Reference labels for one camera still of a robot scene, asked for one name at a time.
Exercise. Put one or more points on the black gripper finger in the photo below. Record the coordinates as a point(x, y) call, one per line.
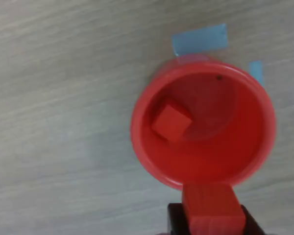
point(252, 224)
point(177, 220)

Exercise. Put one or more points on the red cube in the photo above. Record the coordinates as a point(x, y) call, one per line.
point(171, 122)
point(210, 213)

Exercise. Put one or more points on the red plastic cup bin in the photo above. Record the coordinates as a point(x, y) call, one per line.
point(210, 159)

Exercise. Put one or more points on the blue tape strip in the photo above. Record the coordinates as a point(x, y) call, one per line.
point(199, 40)
point(256, 71)

